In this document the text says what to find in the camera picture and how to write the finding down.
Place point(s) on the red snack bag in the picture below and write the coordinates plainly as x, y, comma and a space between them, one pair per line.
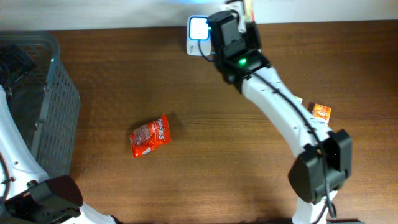
150, 136

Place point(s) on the green tissue pack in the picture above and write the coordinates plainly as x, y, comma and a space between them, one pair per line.
300, 100

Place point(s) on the yellow snack bag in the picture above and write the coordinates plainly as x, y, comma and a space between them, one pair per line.
249, 10

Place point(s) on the orange small carton box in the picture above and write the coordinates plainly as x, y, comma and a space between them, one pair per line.
322, 113

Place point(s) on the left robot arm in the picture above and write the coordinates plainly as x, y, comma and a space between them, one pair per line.
29, 195

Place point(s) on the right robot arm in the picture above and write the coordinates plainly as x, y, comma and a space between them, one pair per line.
323, 158

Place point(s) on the white barcode scanner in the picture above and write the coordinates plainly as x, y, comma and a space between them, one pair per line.
198, 40

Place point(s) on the grey plastic mesh basket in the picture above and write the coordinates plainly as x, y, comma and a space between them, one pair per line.
42, 98

